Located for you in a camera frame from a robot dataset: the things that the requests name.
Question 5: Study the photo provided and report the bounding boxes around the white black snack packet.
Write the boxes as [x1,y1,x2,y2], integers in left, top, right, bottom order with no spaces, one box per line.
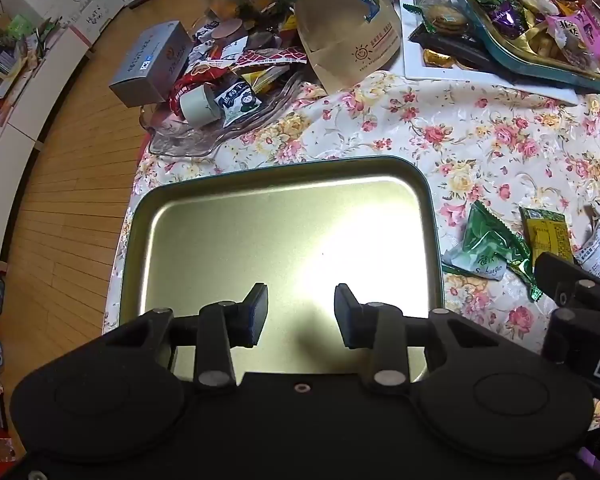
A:
[574,222,600,278]

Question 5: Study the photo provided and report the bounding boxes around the yellow green snack packet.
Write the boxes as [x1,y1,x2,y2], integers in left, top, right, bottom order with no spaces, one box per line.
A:
[520,207,573,266]

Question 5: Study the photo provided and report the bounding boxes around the glass dish of snacks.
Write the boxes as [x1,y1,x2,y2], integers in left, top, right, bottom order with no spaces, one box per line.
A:
[140,12,308,157]

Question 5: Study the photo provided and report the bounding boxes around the empty gold metal tray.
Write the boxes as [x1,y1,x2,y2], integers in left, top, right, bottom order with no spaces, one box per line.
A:
[120,156,443,374]

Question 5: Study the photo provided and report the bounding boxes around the floral tablecloth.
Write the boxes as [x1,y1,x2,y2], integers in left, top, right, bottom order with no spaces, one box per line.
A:
[104,72,600,330]

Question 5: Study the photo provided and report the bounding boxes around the white roll of tape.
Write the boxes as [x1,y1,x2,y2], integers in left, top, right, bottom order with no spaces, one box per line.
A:
[180,84,221,128]

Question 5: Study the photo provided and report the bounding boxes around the white board under tray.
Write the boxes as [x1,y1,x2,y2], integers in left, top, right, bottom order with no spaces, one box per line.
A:
[390,0,578,106]

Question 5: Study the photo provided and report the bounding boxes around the grey cardboard box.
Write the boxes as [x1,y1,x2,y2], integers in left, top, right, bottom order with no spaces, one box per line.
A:
[109,21,193,107]

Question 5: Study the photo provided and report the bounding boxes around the white cabinet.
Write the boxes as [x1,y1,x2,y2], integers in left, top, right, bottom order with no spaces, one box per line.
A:
[0,27,90,272]

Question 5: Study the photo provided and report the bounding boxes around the brown paper bag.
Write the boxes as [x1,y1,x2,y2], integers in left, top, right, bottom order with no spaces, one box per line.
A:
[294,0,402,93]

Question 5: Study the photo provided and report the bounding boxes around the teal gold snack tray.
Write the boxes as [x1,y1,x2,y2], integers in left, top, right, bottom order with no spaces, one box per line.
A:
[457,0,600,93]

